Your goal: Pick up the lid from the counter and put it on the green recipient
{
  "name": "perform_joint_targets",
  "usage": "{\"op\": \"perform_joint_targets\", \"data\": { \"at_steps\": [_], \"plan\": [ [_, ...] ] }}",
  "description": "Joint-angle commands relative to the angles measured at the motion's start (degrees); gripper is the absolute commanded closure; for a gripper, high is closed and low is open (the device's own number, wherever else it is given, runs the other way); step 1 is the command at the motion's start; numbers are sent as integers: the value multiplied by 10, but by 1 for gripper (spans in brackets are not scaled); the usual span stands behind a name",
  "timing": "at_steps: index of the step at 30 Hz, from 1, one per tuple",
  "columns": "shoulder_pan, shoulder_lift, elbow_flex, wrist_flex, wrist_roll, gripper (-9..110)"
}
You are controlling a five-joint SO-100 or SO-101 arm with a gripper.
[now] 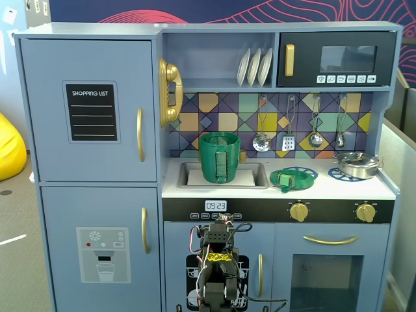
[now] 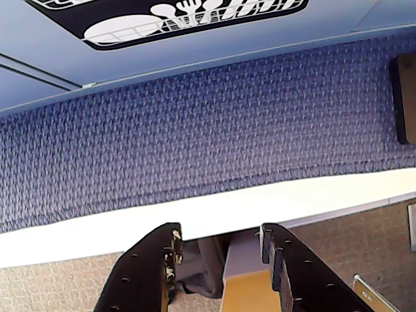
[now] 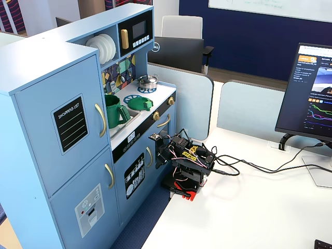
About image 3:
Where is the silver toy sink basin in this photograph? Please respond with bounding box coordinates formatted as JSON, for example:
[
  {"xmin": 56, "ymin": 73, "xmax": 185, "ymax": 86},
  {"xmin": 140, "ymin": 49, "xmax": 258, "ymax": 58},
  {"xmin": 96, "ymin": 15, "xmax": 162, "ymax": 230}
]
[{"xmin": 108, "ymin": 110, "xmax": 141, "ymax": 140}]

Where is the light blue toy kitchen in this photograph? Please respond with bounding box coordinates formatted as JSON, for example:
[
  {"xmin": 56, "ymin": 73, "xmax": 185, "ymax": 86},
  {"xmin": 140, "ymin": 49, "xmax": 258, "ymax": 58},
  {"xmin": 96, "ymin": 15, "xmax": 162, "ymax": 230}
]
[{"xmin": 0, "ymin": 3, "xmax": 177, "ymax": 249}]

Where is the gold dishwasher door handle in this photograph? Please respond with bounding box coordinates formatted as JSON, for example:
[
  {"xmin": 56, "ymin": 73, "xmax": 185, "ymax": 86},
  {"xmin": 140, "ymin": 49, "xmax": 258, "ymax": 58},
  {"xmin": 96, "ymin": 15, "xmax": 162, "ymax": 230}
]
[{"xmin": 146, "ymin": 146, "xmax": 154, "ymax": 169}]

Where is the black power cable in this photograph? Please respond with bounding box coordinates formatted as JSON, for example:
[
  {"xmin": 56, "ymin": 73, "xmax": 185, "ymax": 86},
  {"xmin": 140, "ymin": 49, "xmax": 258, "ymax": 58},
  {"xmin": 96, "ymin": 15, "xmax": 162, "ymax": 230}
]
[{"xmin": 211, "ymin": 155, "xmax": 332, "ymax": 177}]

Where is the pale blue rounded desk divider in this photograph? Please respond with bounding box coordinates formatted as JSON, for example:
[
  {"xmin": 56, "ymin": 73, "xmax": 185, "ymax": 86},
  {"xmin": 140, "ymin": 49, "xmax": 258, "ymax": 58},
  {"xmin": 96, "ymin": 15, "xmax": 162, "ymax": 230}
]
[{"xmin": 147, "ymin": 63, "xmax": 215, "ymax": 141}]

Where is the steel toy pot with lid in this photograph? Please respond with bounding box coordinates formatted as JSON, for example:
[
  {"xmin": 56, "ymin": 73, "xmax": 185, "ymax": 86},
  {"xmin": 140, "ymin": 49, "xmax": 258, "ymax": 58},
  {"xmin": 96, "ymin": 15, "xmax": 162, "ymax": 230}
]
[{"xmin": 136, "ymin": 74, "xmax": 159, "ymax": 89}]

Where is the black keyboard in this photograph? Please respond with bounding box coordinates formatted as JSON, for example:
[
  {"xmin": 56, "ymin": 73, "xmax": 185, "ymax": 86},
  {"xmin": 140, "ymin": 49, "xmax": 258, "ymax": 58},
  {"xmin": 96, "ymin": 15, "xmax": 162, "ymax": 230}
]
[{"xmin": 314, "ymin": 239, "xmax": 332, "ymax": 249}]

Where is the long gold fridge handle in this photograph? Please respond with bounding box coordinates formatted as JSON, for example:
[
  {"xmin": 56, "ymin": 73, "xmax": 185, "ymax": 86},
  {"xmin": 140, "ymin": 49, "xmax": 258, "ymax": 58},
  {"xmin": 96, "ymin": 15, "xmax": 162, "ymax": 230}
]
[{"xmin": 94, "ymin": 103, "xmax": 107, "ymax": 138}]

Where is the silver monitor stand base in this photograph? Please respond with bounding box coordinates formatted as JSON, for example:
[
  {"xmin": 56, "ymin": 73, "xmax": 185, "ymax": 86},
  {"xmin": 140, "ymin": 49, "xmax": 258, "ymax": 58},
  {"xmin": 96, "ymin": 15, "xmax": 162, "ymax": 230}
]
[{"xmin": 302, "ymin": 155, "xmax": 332, "ymax": 188}]

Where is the gold oven door handle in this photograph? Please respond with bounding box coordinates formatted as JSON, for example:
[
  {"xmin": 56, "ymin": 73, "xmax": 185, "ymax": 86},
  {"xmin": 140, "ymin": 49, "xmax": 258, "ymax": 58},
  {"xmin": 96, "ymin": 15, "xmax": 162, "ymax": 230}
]
[{"xmin": 157, "ymin": 114, "xmax": 171, "ymax": 128}]

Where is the green toy pitcher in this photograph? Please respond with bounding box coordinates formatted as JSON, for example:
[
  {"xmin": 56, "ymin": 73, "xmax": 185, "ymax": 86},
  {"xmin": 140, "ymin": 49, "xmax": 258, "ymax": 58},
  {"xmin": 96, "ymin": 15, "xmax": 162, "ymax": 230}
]
[{"xmin": 104, "ymin": 94, "xmax": 132, "ymax": 130}]

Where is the black camera cable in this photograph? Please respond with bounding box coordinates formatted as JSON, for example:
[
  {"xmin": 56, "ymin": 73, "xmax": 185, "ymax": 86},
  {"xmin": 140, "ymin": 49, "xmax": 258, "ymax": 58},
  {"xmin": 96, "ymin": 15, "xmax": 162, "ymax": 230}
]
[{"xmin": 207, "ymin": 141, "xmax": 326, "ymax": 174}]

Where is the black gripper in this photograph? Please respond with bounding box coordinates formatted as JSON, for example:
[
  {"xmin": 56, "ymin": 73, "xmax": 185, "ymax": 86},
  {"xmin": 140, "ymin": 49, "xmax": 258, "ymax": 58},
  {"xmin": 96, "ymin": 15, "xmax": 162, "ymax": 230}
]
[{"xmin": 155, "ymin": 139, "xmax": 180, "ymax": 170}]

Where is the black Dell monitor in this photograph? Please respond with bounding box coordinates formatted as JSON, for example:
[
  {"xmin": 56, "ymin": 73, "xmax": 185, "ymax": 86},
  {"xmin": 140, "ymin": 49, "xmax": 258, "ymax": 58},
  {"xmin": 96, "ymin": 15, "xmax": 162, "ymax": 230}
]
[{"xmin": 147, "ymin": 36, "xmax": 205, "ymax": 74}]

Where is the computer monitor showing graphs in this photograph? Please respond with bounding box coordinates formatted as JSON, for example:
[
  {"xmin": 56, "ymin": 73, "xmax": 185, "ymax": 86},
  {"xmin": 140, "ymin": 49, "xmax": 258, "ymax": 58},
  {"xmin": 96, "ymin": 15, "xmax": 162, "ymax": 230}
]
[{"xmin": 274, "ymin": 43, "xmax": 332, "ymax": 143}]

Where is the black curved monitor mount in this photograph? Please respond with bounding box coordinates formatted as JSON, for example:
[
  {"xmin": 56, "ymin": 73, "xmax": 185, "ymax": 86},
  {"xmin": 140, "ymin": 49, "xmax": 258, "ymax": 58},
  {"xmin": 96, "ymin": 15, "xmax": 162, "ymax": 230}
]
[{"xmin": 279, "ymin": 133, "xmax": 294, "ymax": 151}]

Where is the red table clamp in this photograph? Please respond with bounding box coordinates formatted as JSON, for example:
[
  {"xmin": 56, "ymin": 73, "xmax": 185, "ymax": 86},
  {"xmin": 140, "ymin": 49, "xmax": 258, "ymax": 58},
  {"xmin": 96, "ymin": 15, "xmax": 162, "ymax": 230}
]
[{"xmin": 169, "ymin": 181, "xmax": 199, "ymax": 202}]

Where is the black background monitor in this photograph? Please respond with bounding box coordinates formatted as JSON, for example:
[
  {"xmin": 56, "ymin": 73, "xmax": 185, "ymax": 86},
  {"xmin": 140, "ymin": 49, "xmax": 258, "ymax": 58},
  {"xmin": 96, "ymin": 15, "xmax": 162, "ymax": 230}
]
[{"xmin": 56, "ymin": 17, "xmax": 72, "ymax": 28}]

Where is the whiteboard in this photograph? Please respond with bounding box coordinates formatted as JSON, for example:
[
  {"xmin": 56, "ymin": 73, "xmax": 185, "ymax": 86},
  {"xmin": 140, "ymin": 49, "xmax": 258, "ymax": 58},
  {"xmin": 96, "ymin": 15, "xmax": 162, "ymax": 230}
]
[{"xmin": 208, "ymin": 0, "xmax": 332, "ymax": 23}]

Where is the short gold fridge handle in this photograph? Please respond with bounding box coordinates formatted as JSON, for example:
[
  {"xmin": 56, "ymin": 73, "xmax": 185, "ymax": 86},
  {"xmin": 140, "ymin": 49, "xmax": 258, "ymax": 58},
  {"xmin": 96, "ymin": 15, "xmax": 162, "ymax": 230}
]
[{"xmin": 104, "ymin": 163, "xmax": 115, "ymax": 189}]

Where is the white office chair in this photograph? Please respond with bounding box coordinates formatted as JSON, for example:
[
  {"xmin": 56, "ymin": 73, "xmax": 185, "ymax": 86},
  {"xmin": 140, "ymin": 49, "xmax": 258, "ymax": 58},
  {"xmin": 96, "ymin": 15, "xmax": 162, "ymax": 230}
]
[{"xmin": 161, "ymin": 15, "xmax": 215, "ymax": 75}]

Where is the black toy microwave door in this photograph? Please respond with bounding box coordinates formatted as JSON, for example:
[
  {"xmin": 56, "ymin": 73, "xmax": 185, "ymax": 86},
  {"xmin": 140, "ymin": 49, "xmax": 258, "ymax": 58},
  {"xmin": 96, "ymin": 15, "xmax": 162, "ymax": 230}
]
[{"xmin": 118, "ymin": 10, "xmax": 153, "ymax": 57}]

